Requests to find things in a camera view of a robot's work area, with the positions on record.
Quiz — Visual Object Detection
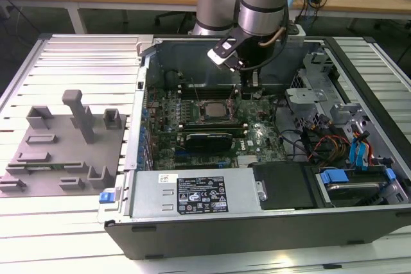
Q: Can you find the light blue flat wire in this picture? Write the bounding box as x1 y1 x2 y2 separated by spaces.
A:
349 131 371 169

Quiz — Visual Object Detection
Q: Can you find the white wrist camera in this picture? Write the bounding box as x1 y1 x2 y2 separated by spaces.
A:
207 38 241 71

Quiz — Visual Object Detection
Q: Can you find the green motherboard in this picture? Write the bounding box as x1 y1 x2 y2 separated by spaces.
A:
144 86 288 171

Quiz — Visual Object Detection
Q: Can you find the locking lever wire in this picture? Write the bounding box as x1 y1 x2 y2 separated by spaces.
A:
191 77 202 104

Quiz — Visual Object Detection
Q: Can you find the grey power supply unit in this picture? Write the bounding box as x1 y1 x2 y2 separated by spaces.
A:
128 168 269 219

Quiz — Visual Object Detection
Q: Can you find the green RAM stick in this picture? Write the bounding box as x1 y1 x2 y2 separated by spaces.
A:
24 165 71 172

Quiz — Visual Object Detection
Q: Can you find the grey parts rack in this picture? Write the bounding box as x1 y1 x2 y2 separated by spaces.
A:
0 89 130 197

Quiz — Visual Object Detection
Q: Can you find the blue case latch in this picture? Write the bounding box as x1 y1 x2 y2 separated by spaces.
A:
99 191 116 205

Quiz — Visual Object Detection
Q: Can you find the CPU socket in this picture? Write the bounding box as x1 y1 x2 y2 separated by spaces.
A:
197 98 234 124

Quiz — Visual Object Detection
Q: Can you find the blue network cable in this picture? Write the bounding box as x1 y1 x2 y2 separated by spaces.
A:
304 0 317 36

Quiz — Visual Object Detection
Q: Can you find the black flat drive cover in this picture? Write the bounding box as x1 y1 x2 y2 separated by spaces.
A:
249 161 319 211

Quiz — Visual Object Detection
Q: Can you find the red orange yellow wire bundle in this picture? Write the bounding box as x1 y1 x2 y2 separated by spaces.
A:
310 135 351 161

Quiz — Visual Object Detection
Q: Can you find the grey metal bracket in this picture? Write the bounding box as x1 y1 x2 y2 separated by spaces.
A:
284 87 331 114

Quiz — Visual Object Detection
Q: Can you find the black graphics card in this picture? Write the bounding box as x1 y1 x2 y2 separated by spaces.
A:
183 131 234 153

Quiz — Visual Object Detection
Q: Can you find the silver finned heat sink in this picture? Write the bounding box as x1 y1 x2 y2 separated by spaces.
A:
236 154 258 168

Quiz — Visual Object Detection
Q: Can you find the hard disk in blue carrier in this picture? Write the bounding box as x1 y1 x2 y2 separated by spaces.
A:
316 167 401 208

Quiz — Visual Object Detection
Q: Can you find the black office chair base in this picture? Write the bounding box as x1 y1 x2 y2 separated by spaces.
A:
153 10 193 28

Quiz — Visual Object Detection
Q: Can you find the thin black wire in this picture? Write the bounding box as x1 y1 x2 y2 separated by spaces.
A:
278 128 311 161

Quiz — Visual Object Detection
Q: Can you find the metal socket cover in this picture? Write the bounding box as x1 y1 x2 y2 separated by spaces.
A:
227 83 241 117

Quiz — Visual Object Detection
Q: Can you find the open PC case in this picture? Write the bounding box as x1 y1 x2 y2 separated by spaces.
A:
97 34 411 261

